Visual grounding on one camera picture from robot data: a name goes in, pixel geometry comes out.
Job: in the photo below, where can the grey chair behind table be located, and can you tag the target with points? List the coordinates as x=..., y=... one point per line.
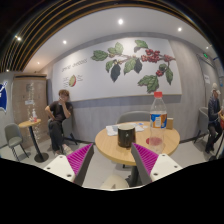
x=134, y=116

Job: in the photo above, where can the seated person in black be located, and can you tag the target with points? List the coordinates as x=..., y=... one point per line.
x=58, y=111

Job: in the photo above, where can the cream chair in foreground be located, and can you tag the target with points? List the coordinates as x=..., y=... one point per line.
x=115, y=182

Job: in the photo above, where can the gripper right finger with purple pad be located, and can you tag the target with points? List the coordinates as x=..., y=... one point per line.
x=152, y=166

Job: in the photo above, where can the red coaster on table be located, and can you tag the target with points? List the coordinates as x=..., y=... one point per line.
x=148, y=141

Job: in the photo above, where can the small cardboard box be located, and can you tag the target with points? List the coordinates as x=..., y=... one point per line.
x=169, y=123

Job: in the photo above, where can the black mug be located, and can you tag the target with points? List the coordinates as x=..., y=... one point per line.
x=126, y=138

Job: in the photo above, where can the small bottle on side table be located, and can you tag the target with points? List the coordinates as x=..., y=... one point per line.
x=34, y=115

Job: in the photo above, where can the grey chair at left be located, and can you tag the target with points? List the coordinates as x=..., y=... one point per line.
x=13, y=137

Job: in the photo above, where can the clear plastic bottle red cap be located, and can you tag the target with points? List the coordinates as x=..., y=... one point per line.
x=158, y=122

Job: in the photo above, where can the grey chair at right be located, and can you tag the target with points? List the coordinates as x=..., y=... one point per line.
x=202, y=122

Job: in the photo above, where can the seated person at right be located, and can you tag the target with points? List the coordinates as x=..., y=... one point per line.
x=214, y=112

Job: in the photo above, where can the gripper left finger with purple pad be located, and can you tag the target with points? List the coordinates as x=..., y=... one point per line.
x=72, y=167

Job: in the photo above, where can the white papers on table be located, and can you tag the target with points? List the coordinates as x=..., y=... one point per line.
x=125, y=128

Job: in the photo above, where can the small round side table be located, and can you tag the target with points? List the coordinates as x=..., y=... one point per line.
x=40, y=157

